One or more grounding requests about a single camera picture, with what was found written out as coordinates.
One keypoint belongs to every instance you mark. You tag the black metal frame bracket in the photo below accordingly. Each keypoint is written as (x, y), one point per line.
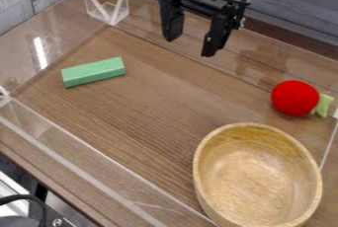
(41, 211)

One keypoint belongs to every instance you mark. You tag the green foam block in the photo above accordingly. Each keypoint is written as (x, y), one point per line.
(94, 71)

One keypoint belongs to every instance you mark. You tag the oval wooden bowl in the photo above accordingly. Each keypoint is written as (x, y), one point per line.
(256, 177)

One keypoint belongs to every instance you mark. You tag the red plush ball with leaf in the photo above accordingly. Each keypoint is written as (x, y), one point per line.
(297, 98)

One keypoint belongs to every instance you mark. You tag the clear acrylic tray walls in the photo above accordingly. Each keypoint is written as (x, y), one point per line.
(110, 144)

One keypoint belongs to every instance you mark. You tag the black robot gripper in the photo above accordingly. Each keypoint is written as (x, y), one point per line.
(222, 22)

